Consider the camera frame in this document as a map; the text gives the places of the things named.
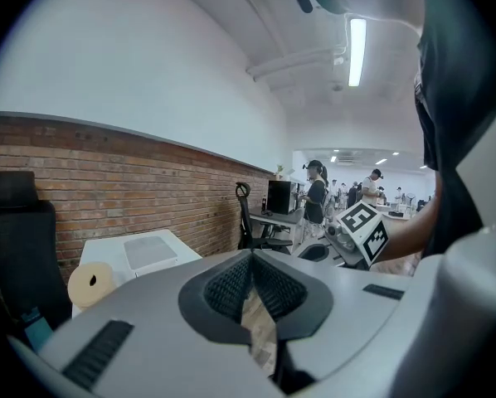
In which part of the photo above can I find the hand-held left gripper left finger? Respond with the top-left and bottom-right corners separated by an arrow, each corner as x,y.
38,249 -> 290,398

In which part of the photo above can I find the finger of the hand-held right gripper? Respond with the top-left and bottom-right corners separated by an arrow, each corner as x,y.
296,240 -> 336,264

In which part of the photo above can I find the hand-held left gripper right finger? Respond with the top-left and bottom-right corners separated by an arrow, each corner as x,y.
251,250 -> 413,396

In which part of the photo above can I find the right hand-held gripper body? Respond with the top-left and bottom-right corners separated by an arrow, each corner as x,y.
324,200 -> 391,270

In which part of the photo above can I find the person's right forearm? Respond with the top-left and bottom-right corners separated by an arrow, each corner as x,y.
376,187 -> 442,265

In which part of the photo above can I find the white box-shaped appliance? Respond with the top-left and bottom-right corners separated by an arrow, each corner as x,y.
79,229 -> 203,292

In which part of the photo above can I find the teal box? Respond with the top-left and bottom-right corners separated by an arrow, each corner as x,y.
22,307 -> 54,352

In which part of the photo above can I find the grey office desk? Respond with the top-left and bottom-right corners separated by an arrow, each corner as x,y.
249,209 -> 306,246

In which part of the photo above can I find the black computer case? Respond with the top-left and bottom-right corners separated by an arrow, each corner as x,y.
266,179 -> 293,216

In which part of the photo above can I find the black office chair with headrest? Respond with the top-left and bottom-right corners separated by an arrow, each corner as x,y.
234,181 -> 294,255

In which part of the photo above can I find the beige tape roll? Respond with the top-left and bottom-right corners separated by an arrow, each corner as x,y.
66,261 -> 123,313

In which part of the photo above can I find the black mesh office chair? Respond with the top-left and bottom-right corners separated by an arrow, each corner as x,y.
0,170 -> 74,339

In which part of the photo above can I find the long ceiling lamp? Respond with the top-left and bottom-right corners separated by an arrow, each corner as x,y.
347,17 -> 367,88

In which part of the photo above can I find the white ceiling duct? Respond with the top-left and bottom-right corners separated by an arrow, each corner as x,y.
246,49 -> 337,83

